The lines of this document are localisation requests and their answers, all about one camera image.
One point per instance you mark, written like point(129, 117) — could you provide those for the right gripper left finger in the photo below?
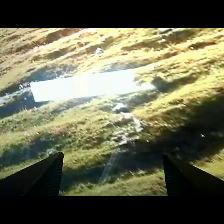
point(41, 178)

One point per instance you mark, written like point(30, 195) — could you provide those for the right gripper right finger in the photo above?
point(186, 180)

